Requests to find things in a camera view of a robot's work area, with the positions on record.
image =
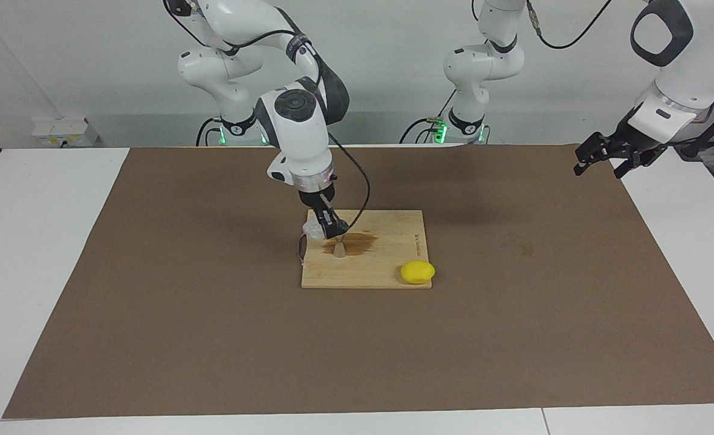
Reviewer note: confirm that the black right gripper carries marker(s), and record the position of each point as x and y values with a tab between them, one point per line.
319	199

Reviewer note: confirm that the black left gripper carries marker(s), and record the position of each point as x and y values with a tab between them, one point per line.
635	140

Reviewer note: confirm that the clear glass cup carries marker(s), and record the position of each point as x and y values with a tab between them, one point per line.
311	229

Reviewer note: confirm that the metal jigger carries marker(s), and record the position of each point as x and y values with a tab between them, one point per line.
338	251

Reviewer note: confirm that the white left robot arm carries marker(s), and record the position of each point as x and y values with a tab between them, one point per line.
701	66

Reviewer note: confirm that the wooden cutting board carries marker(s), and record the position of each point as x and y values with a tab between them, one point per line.
363	272

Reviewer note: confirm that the black tripod stand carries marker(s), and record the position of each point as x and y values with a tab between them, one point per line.
692	151

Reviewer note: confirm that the yellow lemon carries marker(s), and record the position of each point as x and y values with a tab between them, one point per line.
418	272

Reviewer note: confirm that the brown table mat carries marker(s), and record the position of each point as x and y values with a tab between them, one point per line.
211	338

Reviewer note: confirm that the white wall socket box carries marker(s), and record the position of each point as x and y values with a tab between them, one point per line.
60	130

